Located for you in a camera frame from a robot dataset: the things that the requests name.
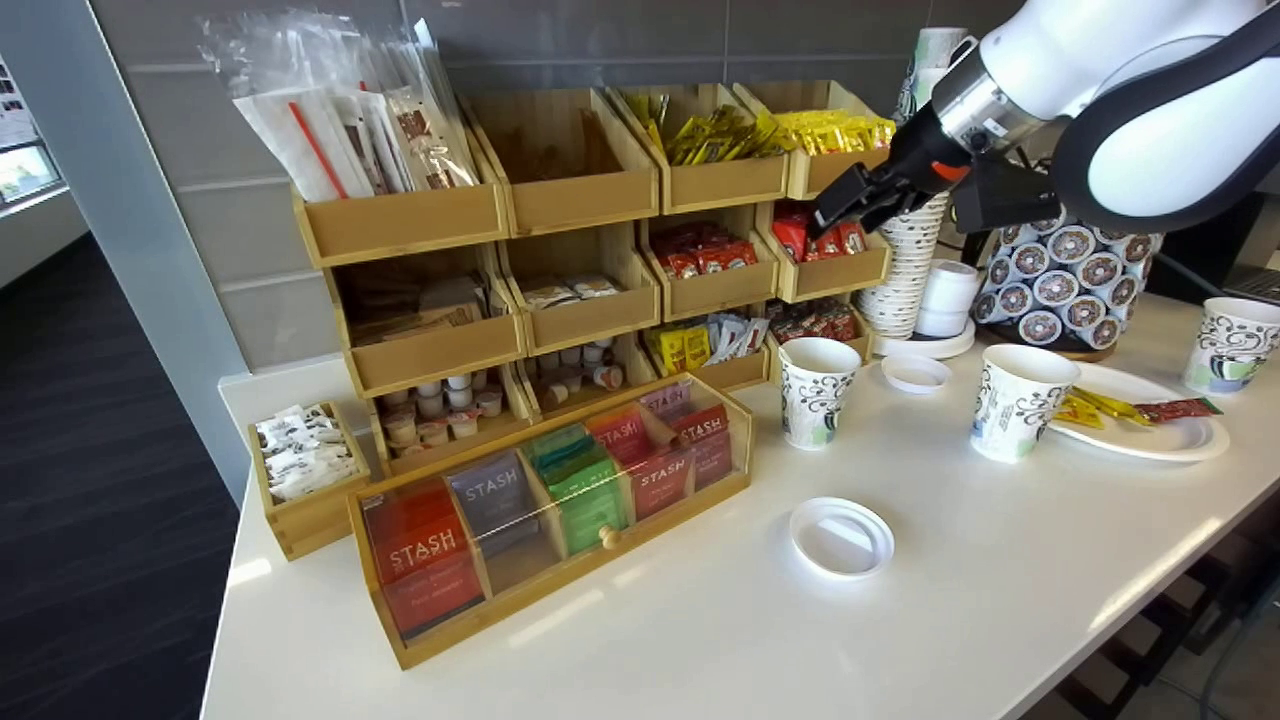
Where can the black white patterned box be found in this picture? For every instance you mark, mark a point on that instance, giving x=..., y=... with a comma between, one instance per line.
x=1066, y=285

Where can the bamboo organizer bin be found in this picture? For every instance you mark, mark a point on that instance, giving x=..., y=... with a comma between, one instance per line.
x=585, y=207
x=400, y=227
x=435, y=353
x=726, y=184
x=743, y=368
x=603, y=399
x=592, y=323
x=452, y=448
x=835, y=273
x=825, y=173
x=865, y=333

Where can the pile white packets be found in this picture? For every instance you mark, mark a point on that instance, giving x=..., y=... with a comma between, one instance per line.
x=574, y=291

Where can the grey tea bag stack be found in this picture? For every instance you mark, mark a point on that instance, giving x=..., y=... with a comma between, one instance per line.
x=501, y=512

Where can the round white base tray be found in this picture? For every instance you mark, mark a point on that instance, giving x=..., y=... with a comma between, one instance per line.
x=935, y=347

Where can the yellow mustard sachet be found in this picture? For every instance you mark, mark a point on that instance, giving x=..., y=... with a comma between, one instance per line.
x=1085, y=415

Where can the pile red sriracha sachets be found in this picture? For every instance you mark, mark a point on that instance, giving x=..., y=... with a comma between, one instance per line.
x=820, y=323

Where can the pile brown sugar packets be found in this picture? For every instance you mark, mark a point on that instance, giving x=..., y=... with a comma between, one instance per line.
x=424, y=304

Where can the white plastic cup lid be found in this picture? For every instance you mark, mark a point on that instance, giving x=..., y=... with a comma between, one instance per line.
x=918, y=375
x=842, y=539

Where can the short stack paper cups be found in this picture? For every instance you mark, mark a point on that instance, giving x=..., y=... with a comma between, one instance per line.
x=907, y=283

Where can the stack of white lids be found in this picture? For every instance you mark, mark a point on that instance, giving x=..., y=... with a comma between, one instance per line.
x=951, y=303

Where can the pile yellow-green mustard sachets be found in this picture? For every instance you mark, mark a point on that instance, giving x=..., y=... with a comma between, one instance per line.
x=707, y=132

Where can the red sriracha sachet green end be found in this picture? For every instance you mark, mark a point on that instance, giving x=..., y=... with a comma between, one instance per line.
x=1180, y=409

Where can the narrow yellow sachet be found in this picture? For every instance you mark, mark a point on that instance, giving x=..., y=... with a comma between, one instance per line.
x=1125, y=415

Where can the pile red ketchup sachets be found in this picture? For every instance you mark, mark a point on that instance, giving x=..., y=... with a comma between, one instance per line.
x=707, y=251
x=814, y=241

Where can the small open bamboo box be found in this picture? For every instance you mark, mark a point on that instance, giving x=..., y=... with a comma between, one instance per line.
x=314, y=520

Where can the pile bright yellow sachets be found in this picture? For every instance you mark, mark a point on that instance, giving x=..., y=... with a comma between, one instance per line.
x=835, y=129

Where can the pile yellow and white sachets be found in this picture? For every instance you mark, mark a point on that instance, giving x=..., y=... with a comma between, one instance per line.
x=694, y=347

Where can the red tea bag stack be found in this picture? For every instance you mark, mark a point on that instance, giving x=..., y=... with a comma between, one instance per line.
x=644, y=460

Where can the yellow sachet white label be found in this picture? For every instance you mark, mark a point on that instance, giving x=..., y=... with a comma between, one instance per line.
x=1069, y=402

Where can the pink-red tea bag stack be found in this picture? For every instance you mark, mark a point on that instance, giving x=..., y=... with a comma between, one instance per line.
x=694, y=424

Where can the white paper plate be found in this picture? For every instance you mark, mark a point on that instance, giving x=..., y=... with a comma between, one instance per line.
x=1146, y=441

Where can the bamboo tea box clear lid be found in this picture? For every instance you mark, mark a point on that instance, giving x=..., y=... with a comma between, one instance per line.
x=532, y=589

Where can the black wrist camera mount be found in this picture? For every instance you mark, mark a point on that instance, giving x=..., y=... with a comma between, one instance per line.
x=1007, y=198

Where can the white wrapped straws bundle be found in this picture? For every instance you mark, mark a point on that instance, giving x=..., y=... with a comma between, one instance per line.
x=314, y=140

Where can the clear bag of stirrers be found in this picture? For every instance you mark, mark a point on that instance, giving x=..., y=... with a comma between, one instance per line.
x=424, y=132

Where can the red ketchup packets in rack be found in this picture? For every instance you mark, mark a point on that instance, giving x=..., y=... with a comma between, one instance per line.
x=721, y=285

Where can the dark coffee machine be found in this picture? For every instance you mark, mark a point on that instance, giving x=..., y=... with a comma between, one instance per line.
x=1214, y=264

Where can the patterned paper cup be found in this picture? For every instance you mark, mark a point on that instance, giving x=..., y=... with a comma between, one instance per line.
x=1014, y=415
x=1225, y=353
x=818, y=402

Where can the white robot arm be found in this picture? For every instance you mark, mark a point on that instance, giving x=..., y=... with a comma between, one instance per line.
x=1066, y=55

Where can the orange-red tea bag stack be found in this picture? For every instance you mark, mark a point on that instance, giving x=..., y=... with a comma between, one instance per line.
x=421, y=552

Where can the group small creamer cups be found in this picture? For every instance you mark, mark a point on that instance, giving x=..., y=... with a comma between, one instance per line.
x=443, y=404
x=580, y=375

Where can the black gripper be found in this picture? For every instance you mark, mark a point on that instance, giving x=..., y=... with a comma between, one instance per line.
x=925, y=159

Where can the green tea bag stack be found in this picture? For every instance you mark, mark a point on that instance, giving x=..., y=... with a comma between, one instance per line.
x=580, y=487

